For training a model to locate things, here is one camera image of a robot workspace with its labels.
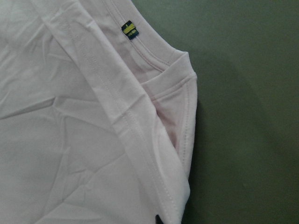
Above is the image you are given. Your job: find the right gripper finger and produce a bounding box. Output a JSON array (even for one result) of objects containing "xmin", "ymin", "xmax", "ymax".
[{"xmin": 155, "ymin": 215, "xmax": 162, "ymax": 224}]

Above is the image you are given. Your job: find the pink Snoopy t-shirt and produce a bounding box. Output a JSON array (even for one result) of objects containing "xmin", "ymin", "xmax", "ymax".
[{"xmin": 0, "ymin": 0, "xmax": 197, "ymax": 224}]

